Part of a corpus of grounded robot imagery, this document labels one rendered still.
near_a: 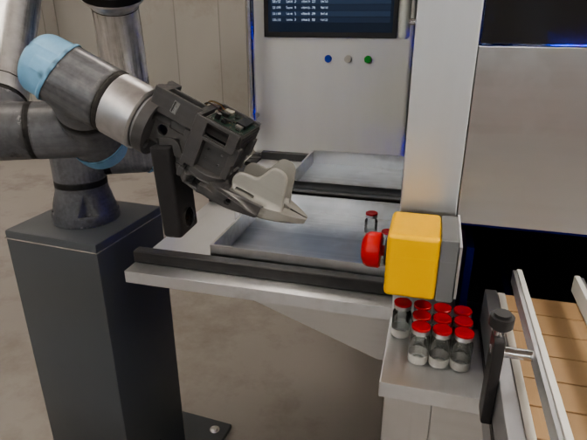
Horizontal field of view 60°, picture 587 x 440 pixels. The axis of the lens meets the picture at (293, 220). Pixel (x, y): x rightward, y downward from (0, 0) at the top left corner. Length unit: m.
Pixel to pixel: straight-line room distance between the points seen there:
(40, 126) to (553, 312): 0.65
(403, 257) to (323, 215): 0.45
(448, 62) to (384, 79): 1.05
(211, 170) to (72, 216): 0.70
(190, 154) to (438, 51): 0.28
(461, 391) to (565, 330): 0.13
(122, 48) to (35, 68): 0.43
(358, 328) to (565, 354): 0.34
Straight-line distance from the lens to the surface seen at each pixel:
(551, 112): 0.60
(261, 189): 0.56
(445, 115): 0.59
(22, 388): 2.14
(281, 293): 0.72
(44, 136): 0.72
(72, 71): 0.63
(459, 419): 0.78
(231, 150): 0.54
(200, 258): 0.78
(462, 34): 0.58
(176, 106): 0.58
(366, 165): 1.30
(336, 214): 0.98
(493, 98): 0.59
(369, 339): 0.83
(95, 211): 1.24
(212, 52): 4.42
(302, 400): 1.87
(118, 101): 0.60
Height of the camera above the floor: 1.24
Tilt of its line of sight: 22 degrees down
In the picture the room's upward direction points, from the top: straight up
